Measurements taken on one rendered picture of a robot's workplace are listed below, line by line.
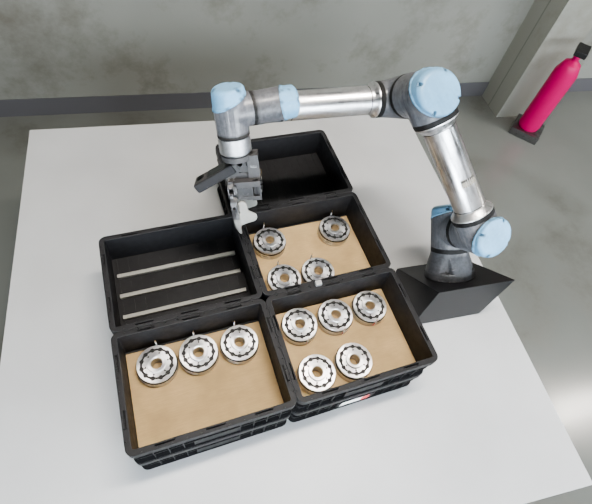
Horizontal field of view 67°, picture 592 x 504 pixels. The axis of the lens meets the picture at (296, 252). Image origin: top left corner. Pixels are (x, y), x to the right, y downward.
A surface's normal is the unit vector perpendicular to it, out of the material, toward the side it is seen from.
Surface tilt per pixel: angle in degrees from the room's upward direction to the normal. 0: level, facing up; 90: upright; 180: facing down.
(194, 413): 0
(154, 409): 0
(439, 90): 40
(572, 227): 0
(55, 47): 90
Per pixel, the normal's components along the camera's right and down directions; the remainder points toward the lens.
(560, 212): 0.12, -0.55
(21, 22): 0.21, 0.83
